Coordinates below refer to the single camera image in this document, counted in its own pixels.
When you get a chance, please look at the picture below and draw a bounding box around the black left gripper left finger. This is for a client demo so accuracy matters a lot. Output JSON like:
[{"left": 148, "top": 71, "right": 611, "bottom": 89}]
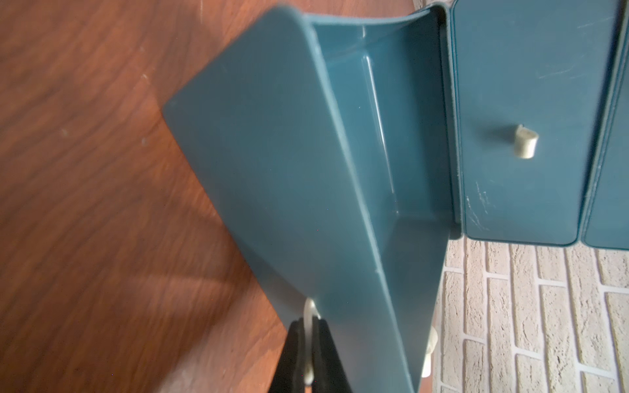
[{"left": 268, "top": 319, "right": 306, "bottom": 393}]

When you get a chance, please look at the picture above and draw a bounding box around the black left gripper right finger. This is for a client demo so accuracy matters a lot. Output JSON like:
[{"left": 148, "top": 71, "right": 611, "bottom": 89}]
[{"left": 311, "top": 318, "right": 352, "bottom": 393}]

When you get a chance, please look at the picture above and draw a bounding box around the teal drawer cabinet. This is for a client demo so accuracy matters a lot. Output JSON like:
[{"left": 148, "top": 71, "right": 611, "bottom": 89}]
[{"left": 581, "top": 10, "right": 628, "bottom": 251}]

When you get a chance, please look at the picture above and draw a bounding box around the teal pulled-out drawer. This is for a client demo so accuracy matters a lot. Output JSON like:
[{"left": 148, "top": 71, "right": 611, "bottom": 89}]
[{"left": 452, "top": 1, "right": 625, "bottom": 246}]

